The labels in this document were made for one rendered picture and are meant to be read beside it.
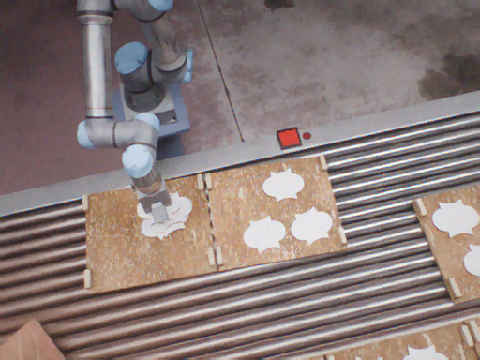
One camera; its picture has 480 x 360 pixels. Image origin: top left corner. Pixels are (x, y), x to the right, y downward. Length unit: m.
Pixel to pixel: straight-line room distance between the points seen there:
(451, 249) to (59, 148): 2.23
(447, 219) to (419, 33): 1.95
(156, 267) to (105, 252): 0.18
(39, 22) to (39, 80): 0.50
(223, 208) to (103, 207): 0.41
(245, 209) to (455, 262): 0.67
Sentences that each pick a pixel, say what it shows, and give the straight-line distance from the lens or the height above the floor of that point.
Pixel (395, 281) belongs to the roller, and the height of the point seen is 0.92.
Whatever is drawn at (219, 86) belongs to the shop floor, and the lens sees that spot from 3.19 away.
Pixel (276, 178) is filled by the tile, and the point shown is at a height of 0.94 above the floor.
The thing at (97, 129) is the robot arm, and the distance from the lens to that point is 1.47.
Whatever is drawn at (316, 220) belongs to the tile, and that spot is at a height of 0.94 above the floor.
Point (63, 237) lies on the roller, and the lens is 1.84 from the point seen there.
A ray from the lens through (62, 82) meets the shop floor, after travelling 3.47.
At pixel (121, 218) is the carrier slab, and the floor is 0.94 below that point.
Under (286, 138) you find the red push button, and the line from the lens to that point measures 1.86.
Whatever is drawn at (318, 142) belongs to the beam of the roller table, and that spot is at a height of 0.92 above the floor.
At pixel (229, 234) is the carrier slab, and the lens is 1.69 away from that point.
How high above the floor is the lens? 2.50
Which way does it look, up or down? 62 degrees down
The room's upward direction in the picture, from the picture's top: 8 degrees counter-clockwise
